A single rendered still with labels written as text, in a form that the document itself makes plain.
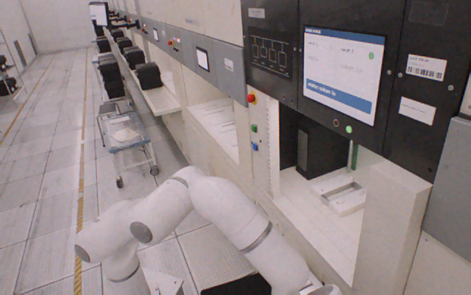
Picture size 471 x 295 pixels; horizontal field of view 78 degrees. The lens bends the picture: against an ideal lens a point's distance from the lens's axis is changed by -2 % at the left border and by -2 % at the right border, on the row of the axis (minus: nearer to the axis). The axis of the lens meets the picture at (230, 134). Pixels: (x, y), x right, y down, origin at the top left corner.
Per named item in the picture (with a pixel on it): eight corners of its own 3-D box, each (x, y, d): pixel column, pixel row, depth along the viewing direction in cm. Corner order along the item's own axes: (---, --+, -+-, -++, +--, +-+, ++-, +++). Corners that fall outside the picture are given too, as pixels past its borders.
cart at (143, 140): (108, 151, 388) (98, 118, 366) (147, 140, 406) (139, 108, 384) (118, 190, 308) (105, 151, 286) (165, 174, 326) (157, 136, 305)
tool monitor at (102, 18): (98, 33, 376) (90, 3, 360) (138, 28, 392) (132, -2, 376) (100, 37, 342) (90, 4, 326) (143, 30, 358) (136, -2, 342)
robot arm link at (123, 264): (98, 274, 103) (75, 224, 92) (135, 237, 117) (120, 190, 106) (121, 288, 97) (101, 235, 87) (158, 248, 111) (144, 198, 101)
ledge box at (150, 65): (137, 84, 366) (132, 64, 354) (160, 81, 374) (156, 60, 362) (140, 91, 341) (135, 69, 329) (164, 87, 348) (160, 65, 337)
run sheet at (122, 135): (108, 135, 323) (107, 133, 323) (127, 127, 338) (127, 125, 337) (121, 143, 303) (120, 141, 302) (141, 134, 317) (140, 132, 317)
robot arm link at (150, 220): (123, 237, 105) (85, 272, 93) (102, 210, 104) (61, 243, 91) (209, 204, 73) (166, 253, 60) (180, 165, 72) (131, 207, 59)
